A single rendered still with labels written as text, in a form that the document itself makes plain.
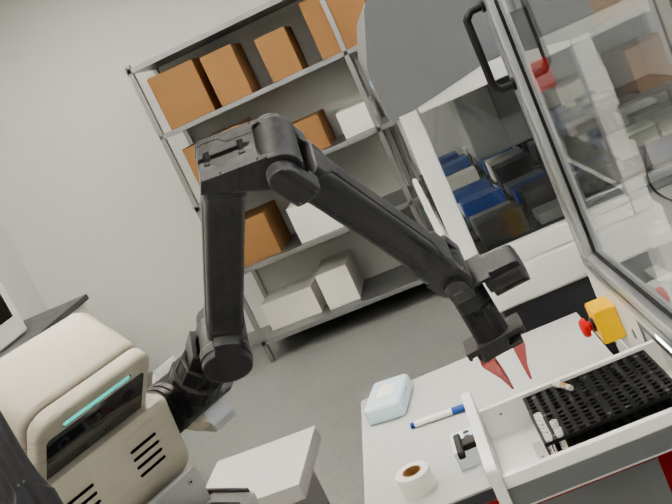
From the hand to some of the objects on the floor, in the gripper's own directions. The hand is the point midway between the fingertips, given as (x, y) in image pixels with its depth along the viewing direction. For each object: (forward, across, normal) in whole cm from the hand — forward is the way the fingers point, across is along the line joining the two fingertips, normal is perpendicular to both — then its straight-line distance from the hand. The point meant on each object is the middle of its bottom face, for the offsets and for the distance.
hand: (519, 378), depth 141 cm
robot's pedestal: (+88, +79, -52) cm, 129 cm away
